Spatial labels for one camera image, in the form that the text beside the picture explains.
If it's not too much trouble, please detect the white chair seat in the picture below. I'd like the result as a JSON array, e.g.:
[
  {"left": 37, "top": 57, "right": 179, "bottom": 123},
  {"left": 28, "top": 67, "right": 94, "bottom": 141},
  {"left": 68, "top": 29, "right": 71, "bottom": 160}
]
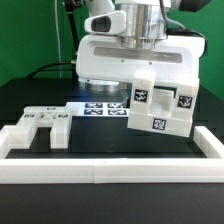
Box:
[{"left": 127, "top": 89, "right": 192, "bottom": 137}]

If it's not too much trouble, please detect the white chair back frame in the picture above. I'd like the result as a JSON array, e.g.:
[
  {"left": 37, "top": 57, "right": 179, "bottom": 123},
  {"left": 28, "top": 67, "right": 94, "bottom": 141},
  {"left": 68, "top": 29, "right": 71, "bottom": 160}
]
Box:
[{"left": 9, "top": 106, "right": 72, "bottom": 149}]

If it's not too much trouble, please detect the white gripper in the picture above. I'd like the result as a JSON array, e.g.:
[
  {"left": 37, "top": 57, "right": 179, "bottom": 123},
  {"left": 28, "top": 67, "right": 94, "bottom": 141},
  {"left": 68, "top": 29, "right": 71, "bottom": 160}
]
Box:
[{"left": 76, "top": 10, "right": 206, "bottom": 84}]

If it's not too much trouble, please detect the black camera stand pole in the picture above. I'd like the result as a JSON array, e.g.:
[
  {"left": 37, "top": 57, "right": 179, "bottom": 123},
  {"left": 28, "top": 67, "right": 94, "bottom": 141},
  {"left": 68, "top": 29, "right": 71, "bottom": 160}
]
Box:
[{"left": 63, "top": 0, "right": 83, "bottom": 54}]

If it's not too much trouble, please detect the black cable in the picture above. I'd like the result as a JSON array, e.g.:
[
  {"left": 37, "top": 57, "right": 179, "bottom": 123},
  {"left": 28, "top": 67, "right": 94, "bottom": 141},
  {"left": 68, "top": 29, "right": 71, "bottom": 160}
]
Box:
[{"left": 26, "top": 61, "right": 78, "bottom": 80}]

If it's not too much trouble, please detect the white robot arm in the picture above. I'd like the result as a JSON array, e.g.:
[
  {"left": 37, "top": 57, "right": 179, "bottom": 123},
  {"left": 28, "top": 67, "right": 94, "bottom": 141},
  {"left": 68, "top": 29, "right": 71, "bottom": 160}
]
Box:
[{"left": 65, "top": 0, "right": 211, "bottom": 86}]

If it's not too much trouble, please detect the white marker sheet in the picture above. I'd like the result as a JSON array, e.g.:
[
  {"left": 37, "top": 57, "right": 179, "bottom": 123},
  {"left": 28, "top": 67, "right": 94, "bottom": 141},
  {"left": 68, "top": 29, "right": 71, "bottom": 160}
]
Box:
[{"left": 66, "top": 102, "right": 129, "bottom": 117}]

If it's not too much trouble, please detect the grey hose cable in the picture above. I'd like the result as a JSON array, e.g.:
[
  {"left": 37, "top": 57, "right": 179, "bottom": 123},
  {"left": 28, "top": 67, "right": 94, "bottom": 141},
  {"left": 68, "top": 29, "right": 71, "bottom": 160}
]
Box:
[{"left": 158, "top": 0, "right": 209, "bottom": 58}]

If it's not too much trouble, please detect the white U-shaped fence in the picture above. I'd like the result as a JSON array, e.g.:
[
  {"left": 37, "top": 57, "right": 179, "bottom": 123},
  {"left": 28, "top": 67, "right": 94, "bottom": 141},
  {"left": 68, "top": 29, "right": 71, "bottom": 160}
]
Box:
[{"left": 0, "top": 126, "right": 224, "bottom": 184}]

